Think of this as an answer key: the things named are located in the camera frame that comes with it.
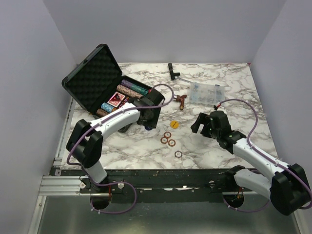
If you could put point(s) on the orange poker chip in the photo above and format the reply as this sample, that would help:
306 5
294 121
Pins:
164 140
171 143
167 135

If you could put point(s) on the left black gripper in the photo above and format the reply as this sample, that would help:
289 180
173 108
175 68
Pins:
153 123

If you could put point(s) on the orange poker chip left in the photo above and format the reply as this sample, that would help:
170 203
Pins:
164 140

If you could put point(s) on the orange poker chip right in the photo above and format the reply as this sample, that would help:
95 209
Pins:
171 143

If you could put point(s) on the aluminium extrusion rail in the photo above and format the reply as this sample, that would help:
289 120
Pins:
59 186

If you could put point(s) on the clear plastic organizer box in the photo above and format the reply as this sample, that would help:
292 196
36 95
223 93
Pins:
206 94

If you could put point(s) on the black poker chip case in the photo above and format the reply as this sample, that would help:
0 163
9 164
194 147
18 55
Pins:
95 80

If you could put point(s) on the grey purple poker chip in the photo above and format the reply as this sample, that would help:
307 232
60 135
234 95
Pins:
178 154

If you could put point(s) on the orange poker chip upper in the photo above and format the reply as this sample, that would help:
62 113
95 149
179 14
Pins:
167 135

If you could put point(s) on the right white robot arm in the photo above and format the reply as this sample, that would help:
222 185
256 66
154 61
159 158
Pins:
285 186

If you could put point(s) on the black T-handle wrench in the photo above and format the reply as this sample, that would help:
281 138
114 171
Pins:
176 76

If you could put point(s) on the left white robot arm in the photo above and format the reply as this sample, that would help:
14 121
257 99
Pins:
86 140

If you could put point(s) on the yellow dealer button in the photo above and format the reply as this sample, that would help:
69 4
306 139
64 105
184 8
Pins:
174 124

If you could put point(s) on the brown copper tool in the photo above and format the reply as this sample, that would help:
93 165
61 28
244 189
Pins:
181 100

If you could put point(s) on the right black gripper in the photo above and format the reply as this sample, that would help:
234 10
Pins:
202 118

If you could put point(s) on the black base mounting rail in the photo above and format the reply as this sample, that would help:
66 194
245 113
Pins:
160 186

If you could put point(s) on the red card deck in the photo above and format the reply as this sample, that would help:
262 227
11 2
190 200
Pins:
116 99

